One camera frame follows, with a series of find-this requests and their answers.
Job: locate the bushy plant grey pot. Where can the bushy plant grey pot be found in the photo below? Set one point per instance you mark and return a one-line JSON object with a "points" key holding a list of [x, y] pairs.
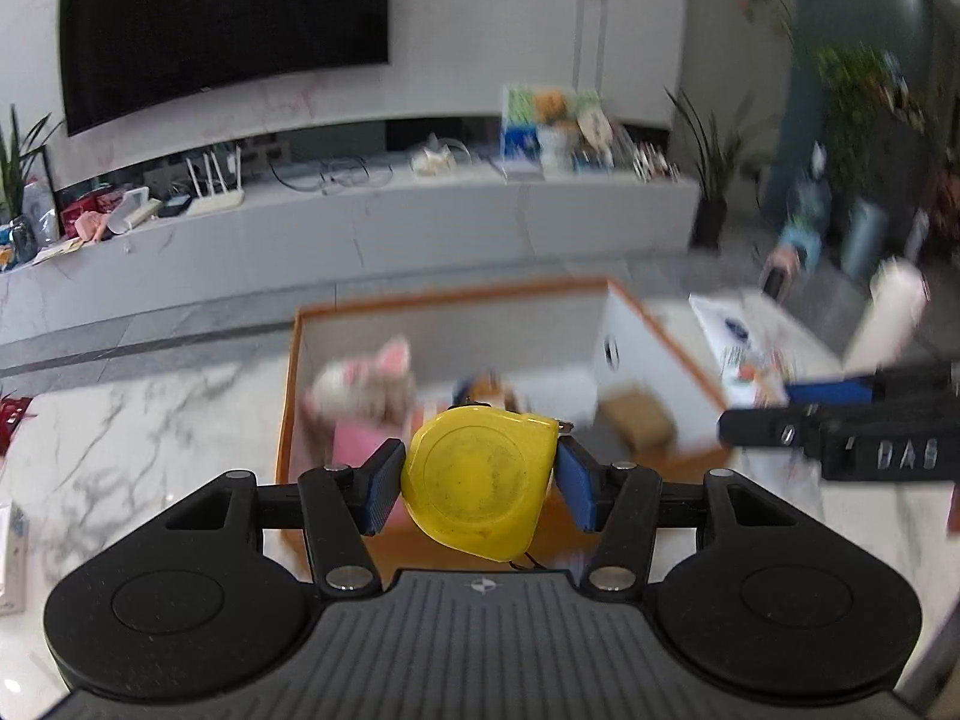
{"points": [[862, 240]]}

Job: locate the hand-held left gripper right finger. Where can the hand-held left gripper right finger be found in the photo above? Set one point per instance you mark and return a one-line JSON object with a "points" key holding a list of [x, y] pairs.
{"points": [[577, 484]]}

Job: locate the potted plant black pot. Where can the potted plant black pot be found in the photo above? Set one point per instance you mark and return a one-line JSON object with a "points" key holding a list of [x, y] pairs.
{"points": [[709, 221]]}

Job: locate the red toy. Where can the red toy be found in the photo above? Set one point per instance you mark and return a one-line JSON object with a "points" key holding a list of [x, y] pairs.
{"points": [[15, 420]]}

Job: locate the white marble tv bench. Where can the white marble tv bench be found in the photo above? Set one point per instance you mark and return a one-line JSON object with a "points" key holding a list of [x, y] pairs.
{"points": [[375, 240]]}

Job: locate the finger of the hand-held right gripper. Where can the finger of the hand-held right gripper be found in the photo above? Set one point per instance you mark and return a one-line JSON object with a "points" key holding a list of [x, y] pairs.
{"points": [[757, 427], [825, 392]]}

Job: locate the white bunny plush toy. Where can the white bunny plush toy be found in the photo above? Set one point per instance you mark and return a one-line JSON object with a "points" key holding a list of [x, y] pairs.
{"points": [[360, 390]]}

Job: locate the green printed box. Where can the green printed box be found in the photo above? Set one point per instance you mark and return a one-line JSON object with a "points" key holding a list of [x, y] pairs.
{"points": [[521, 101]]}

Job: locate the pink case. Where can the pink case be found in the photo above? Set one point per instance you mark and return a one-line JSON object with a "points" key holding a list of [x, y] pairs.
{"points": [[352, 442]]}

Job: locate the white router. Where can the white router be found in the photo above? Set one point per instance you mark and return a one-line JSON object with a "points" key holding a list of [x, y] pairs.
{"points": [[217, 201]]}

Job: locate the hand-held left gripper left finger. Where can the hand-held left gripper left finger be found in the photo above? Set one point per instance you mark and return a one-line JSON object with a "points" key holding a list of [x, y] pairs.
{"points": [[382, 487]]}

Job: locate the pink plush item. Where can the pink plush item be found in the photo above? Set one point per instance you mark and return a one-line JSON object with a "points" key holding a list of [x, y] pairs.
{"points": [[86, 225]]}

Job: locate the cluster of small desk items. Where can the cluster of small desk items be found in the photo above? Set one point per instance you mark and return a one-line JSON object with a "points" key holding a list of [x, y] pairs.
{"points": [[645, 161]]}

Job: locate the teal toy figure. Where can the teal toy figure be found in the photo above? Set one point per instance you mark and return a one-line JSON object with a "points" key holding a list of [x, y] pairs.
{"points": [[804, 217]]}

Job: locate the white flat box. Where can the white flat box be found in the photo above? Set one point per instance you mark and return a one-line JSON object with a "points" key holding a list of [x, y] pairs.
{"points": [[11, 562]]}

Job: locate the black television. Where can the black television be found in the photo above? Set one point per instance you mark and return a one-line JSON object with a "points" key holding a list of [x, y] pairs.
{"points": [[225, 22]]}

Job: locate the orange and blue plush toy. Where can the orange and blue plush toy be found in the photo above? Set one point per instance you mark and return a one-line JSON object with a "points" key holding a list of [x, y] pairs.
{"points": [[487, 390]]}

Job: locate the white cylindrical container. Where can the white cylindrical container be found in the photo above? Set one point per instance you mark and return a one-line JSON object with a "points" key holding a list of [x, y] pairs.
{"points": [[892, 307]]}

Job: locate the white crumpled bag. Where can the white crumpled bag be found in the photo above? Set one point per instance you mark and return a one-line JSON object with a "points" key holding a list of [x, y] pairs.
{"points": [[439, 159]]}

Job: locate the white storage box orange rim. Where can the white storage box orange rim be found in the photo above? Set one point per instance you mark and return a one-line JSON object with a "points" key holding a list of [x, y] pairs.
{"points": [[487, 330]]}

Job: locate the yellow tape measure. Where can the yellow tape measure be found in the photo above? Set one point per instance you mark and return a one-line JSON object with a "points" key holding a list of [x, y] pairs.
{"points": [[472, 480]]}

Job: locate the green leafy plant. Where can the green leafy plant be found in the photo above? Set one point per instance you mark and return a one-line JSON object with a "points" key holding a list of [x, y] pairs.
{"points": [[19, 165]]}

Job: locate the brown cardboard piece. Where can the brown cardboard piece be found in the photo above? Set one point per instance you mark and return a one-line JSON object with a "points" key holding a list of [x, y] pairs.
{"points": [[637, 420]]}

